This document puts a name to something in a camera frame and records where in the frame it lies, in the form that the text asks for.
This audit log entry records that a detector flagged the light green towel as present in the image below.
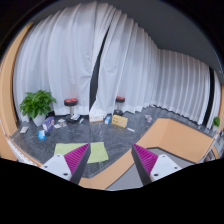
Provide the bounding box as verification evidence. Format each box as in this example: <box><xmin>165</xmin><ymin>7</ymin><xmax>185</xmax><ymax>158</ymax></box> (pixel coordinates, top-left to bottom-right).
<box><xmin>54</xmin><ymin>142</ymin><xmax>109</xmax><ymax>164</ymax></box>

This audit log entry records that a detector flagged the purple box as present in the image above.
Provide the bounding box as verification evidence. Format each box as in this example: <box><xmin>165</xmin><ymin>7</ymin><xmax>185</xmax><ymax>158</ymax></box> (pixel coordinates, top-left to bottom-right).
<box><xmin>42</xmin><ymin>116</ymin><xmax>55</xmax><ymax>132</ymax></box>

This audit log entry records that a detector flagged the left stool with red seat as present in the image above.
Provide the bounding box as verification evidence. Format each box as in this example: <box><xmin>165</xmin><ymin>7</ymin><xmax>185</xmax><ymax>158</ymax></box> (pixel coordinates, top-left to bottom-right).
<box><xmin>64</xmin><ymin>98</ymin><xmax>78</xmax><ymax>124</ymax></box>

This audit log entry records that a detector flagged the green potted plant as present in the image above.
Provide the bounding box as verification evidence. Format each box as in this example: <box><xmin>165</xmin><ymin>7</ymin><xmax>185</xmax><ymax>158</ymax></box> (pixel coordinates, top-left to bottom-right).
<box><xmin>19</xmin><ymin>90</ymin><xmax>56</xmax><ymax>119</ymax></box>

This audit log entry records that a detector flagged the white curtain left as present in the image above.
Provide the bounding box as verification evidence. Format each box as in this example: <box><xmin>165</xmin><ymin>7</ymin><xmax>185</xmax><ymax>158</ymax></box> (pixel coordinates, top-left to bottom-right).
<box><xmin>13</xmin><ymin>2</ymin><xmax>114</xmax><ymax>115</ymax></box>

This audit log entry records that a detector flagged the small plant far right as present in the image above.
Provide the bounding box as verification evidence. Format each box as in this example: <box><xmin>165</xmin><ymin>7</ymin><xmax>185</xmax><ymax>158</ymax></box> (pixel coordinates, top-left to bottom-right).
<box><xmin>212</xmin><ymin>117</ymin><xmax>220</xmax><ymax>132</ymax></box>

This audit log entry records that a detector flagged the stool with red seat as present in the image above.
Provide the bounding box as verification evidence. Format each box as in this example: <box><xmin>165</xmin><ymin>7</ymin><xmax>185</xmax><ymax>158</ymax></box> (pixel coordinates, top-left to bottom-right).
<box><xmin>114</xmin><ymin>96</ymin><xmax>125</xmax><ymax>116</ymax></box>
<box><xmin>64</xmin><ymin>98</ymin><xmax>78</xmax><ymax>124</ymax></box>

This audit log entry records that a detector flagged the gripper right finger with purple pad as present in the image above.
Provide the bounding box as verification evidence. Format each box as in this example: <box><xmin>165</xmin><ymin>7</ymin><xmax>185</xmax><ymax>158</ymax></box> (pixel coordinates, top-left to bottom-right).
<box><xmin>131</xmin><ymin>144</ymin><xmax>181</xmax><ymax>185</ymax></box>

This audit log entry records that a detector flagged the white curtain right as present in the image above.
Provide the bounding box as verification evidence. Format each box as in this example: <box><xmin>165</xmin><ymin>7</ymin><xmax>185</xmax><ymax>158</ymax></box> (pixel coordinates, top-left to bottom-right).
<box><xmin>90</xmin><ymin>10</ymin><xmax>221</xmax><ymax>128</ymax></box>

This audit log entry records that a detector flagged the small grey device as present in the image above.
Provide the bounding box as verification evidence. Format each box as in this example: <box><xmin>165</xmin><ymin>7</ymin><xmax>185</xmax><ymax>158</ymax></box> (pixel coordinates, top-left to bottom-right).
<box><xmin>20</xmin><ymin>126</ymin><xmax>29</xmax><ymax>134</ymax></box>

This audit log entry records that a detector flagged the yellow cardboard box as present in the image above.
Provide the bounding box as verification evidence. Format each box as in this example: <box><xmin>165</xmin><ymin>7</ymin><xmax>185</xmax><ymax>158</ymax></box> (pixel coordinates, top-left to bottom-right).
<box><xmin>112</xmin><ymin>115</ymin><xmax>128</xmax><ymax>128</ymax></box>

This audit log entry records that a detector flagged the white curtain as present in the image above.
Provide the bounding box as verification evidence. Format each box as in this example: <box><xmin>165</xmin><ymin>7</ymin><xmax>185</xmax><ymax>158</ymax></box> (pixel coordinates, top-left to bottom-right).
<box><xmin>90</xmin><ymin>10</ymin><xmax>221</xmax><ymax>128</ymax></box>
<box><xmin>13</xmin><ymin>2</ymin><xmax>114</xmax><ymax>115</ymax></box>

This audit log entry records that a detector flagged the white plant pot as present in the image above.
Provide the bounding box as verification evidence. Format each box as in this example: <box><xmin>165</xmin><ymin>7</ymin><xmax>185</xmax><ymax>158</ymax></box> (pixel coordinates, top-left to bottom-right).
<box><xmin>33</xmin><ymin>115</ymin><xmax>46</xmax><ymax>127</ymax></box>

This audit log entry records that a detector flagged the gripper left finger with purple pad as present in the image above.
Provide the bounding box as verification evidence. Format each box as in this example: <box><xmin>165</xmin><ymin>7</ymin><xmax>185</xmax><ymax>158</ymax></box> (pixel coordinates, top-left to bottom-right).
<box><xmin>41</xmin><ymin>144</ymin><xmax>91</xmax><ymax>184</ymax></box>

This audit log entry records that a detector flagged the small blue white carton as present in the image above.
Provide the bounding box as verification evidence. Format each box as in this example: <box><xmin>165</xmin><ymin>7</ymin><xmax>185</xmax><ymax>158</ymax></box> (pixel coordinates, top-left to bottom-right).
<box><xmin>104</xmin><ymin>115</ymin><xmax>111</xmax><ymax>124</ymax></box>

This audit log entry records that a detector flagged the right stool with red seat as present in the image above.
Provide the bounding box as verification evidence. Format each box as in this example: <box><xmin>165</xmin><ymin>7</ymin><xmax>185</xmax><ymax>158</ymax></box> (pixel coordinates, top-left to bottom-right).
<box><xmin>114</xmin><ymin>96</ymin><xmax>125</xmax><ymax>116</ymax></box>

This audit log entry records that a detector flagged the small blue white box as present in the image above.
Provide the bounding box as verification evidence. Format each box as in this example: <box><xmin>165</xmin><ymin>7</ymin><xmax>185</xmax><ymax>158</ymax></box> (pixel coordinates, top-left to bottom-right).
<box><xmin>38</xmin><ymin>130</ymin><xmax>46</xmax><ymax>140</ymax></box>

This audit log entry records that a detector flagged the white orange flat box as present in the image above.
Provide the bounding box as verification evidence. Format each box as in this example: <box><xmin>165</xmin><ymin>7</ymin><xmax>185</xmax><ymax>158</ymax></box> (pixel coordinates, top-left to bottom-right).
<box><xmin>89</xmin><ymin>115</ymin><xmax>104</xmax><ymax>123</ymax></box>

